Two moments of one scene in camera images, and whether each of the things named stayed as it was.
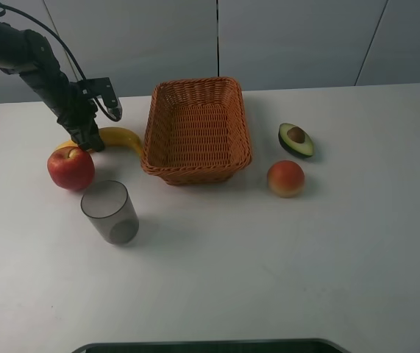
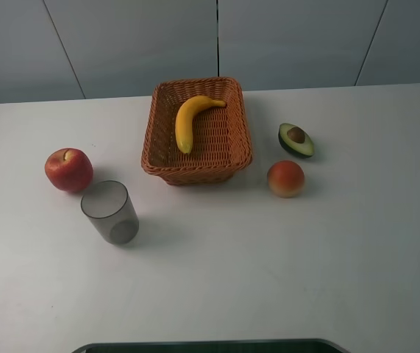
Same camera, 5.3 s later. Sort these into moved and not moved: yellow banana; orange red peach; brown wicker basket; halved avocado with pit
Moved: yellow banana
Not moved: brown wicker basket; halved avocado with pit; orange red peach
